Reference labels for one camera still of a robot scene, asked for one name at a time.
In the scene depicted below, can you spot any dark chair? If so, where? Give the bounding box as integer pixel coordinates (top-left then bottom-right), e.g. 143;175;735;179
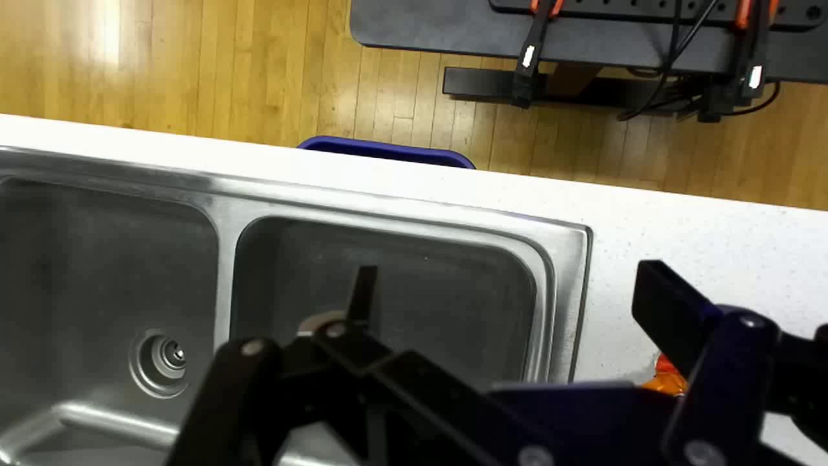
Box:
296;132;480;170

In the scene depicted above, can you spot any black equipment stand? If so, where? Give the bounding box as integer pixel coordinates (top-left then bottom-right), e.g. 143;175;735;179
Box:
346;0;828;114

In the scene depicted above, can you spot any black power strip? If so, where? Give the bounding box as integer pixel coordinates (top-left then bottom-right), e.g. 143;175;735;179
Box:
489;0;828;31

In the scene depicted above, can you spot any thin black desk cable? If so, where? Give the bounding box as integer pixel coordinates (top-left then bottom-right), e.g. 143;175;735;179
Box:
616;0;785;125

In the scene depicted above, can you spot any orange and black clamp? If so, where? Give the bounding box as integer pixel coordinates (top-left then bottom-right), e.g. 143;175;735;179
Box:
507;0;570;112
697;0;785;125

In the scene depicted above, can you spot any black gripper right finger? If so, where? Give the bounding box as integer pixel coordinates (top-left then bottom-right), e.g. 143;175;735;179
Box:
631;255;828;466

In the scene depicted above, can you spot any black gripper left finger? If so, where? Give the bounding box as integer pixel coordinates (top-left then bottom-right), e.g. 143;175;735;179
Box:
165;262;555;466

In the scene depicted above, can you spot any stainless steel double sink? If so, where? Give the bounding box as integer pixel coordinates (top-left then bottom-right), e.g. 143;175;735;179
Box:
0;145;596;466

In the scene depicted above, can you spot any orange snack packet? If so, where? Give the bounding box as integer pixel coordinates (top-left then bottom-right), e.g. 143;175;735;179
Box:
641;351;693;398

